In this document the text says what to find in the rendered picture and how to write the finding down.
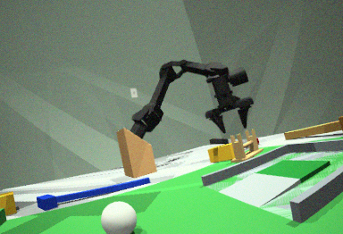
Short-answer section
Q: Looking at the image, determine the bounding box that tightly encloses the white ball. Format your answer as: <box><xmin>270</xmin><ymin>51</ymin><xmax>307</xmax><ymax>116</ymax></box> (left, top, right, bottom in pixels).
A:
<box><xmin>101</xmin><ymin>202</ymin><xmax>137</xmax><ymax>234</ymax></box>

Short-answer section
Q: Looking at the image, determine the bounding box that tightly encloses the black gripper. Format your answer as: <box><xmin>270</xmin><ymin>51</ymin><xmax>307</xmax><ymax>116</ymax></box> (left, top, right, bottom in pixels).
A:
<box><xmin>205</xmin><ymin>88</ymin><xmax>254</xmax><ymax>133</ymax></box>

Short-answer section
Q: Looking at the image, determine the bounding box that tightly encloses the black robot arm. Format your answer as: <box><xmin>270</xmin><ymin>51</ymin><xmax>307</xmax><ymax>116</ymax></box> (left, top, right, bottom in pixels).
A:
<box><xmin>130</xmin><ymin>60</ymin><xmax>248</xmax><ymax>139</ymax></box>

